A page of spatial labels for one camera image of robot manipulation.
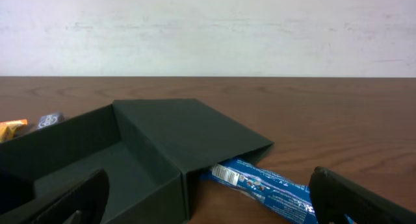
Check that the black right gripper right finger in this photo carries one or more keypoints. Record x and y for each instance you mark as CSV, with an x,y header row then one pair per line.
x,y
336,199

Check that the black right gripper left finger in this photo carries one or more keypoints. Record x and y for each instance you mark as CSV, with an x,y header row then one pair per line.
x,y
83,201

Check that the blue cookie roll pack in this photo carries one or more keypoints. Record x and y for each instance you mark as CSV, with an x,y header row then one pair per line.
x,y
288,199

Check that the black cardboard box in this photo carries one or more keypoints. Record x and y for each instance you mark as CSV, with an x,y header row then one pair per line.
x,y
153,151

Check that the blue eclipse mint tin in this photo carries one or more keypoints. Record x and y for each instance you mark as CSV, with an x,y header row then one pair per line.
x,y
50,119

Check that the small yellow biscuit packet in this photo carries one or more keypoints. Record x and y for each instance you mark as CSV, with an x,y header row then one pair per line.
x,y
9,129

